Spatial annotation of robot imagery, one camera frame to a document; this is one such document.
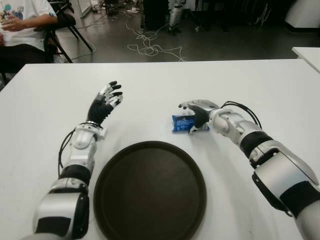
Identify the white curved cabinet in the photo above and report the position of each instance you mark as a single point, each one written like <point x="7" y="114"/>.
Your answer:
<point x="305" y="12"/>

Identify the white side table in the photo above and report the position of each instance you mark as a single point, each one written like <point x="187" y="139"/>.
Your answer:
<point x="310" y="53"/>

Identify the black folding chair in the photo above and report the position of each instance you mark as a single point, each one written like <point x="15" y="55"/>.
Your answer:
<point x="63" y="18"/>

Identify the black wheeled stand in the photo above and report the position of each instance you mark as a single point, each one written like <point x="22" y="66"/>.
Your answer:
<point x="197" y="28"/>

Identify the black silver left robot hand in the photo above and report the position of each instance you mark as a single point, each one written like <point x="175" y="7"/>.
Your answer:
<point x="98" y="111"/>

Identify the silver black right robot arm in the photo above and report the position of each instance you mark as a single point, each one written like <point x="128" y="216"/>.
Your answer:
<point x="280" y="175"/>

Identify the round dark brown tray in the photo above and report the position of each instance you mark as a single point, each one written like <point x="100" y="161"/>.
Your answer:
<point x="150" y="195"/>

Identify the seated person in white shirt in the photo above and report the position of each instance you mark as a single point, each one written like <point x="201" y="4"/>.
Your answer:
<point x="22" y="30"/>

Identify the black cabinet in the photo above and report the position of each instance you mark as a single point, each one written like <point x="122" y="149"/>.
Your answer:
<point x="155" y="15"/>

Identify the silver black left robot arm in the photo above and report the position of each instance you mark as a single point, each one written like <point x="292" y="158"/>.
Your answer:
<point x="81" y="138"/>

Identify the white leaning panel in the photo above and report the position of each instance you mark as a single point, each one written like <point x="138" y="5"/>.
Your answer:
<point x="85" y="7"/>

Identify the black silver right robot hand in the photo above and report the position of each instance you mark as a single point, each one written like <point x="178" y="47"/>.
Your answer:
<point x="202" y="107"/>

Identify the blue Oreo cookie pack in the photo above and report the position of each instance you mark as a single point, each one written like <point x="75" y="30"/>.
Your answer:
<point x="182" y="122"/>

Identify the grey metal folding frame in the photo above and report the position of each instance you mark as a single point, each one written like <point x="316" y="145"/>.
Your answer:
<point x="262" y="17"/>

